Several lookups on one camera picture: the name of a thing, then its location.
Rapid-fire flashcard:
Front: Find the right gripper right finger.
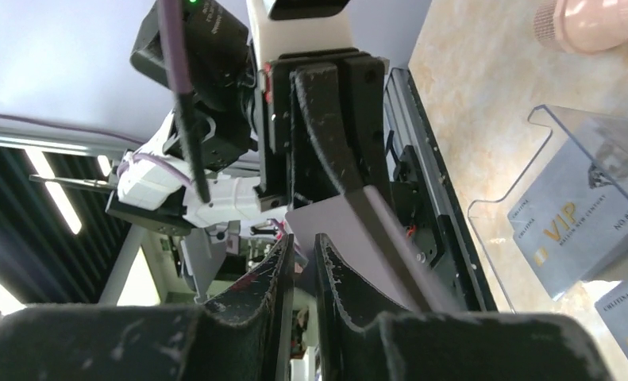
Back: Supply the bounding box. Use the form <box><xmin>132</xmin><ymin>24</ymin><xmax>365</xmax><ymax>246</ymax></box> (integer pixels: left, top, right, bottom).
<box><xmin>314</xmin><ymin>234</ymin><xmax>612</xmax><ymax>380</ymax></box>

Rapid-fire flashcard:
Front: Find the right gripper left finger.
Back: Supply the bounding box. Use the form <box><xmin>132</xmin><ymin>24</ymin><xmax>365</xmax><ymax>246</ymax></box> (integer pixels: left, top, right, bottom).
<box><xmin>0</xmin><ymin>235</ymin><xmax>295</xmax><ymax>380</ymax></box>

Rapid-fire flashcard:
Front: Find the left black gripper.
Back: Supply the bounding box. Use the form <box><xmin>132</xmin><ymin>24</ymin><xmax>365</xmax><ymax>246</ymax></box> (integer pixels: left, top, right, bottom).
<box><xmin>129</xmin><ymin>1</ymin><xmax>393</xmax><ymax>210</ymax></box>

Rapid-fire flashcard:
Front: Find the clear plastic card box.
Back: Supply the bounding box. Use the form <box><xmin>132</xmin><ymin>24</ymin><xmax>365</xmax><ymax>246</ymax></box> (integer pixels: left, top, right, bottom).
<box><xmin>468</xmin><ymin>104</ymin><xmax>628</xmax><ymax>311</ymax></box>

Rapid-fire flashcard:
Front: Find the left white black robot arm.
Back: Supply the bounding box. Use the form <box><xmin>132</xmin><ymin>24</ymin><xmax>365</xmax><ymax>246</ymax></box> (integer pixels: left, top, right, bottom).
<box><xmin>106</xmin><ymin>1</ymin><xmax>392</xmax><ymax>236</ymax></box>

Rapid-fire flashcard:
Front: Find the grey white credit card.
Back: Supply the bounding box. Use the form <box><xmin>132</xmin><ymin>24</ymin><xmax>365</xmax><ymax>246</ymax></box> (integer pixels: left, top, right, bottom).
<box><xmin>507</xmin><ymin>117</ymin><xmax>628</xmax><ymax>300</ymax></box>

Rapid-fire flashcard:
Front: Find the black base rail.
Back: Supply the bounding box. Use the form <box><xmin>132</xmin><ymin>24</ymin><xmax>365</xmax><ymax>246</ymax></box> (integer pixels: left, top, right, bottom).
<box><xmin>383</xmin><ymin>68</ymin><xmax>498</xmax><ymax>312</ymax></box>

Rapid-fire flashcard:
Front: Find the pink cylindrical handle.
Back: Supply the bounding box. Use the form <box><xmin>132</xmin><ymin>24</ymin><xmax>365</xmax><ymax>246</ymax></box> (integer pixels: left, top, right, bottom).
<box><xmin>533</xmin><ymin>0</ymin><xmax>628</xmax><ymax>55</ymax></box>

